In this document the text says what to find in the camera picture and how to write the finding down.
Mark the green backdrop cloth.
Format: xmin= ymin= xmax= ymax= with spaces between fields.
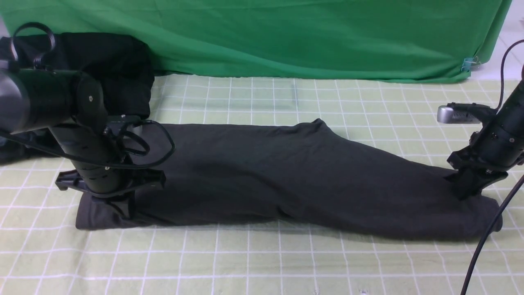
xmin=1 ymin=0 xmax=511 ymax=83

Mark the light green checkered tablecloth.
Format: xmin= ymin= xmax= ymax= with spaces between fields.
xmin=0 ymin=73 xmax=500 ymax=295

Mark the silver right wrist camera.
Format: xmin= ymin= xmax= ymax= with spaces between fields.
xmin=436 ymin=102 xmax=496 ymax=125

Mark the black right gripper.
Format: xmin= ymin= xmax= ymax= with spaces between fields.
xmin=445 ymin=150 xmax=523 ymax=200

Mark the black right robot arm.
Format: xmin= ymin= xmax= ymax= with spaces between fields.
xmin=437 ymin=81 xmax=524 ymax=200

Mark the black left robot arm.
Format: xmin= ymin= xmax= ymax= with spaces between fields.
xmin=0 ymin=69 xmax=175 ymax=219

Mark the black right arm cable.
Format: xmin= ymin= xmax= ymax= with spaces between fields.
xmin=461 ymin=39 xmax=524 ymax=295

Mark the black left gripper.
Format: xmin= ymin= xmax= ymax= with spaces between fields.
xmin=55 ymin=168 xmax=166 ymax=220

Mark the dark gray long-sleeved shirt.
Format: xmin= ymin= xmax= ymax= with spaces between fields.
xmin=76 ymin=119 xmax=499 ymax=241

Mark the teal binder clip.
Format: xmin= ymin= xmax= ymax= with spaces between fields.
xmin=461 ymin=56 xmax=482 ymax=73

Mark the pile of black clothes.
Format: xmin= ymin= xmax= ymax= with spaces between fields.
xmin=0 ymin=32 xmax=155 ymax=166

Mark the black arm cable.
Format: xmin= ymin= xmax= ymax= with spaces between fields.
xmin=461 ymin=39 xmax=524 ymax=295
xmin=0 ymin=23 xmax=176 ymax=170

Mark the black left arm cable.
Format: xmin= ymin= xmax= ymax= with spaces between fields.
xmin=0 ymin=23 xmax=176 ymax=170

